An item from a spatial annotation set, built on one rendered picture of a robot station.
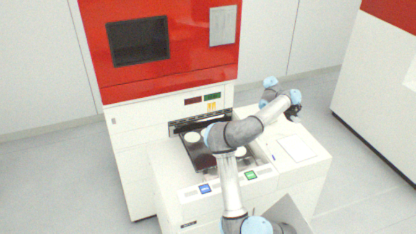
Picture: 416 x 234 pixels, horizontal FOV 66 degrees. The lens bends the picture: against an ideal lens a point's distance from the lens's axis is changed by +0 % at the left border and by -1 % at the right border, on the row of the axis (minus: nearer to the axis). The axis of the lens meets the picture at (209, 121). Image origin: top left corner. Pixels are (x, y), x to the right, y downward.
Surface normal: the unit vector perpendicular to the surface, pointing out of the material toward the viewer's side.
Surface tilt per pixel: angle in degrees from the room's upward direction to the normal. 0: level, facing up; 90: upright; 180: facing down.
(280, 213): 46
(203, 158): 0
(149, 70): 90
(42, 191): 0
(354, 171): 0
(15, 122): 90
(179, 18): 90
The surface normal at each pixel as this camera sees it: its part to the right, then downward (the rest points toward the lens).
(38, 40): 0.36, 0.59
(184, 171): 0.00, -0.78
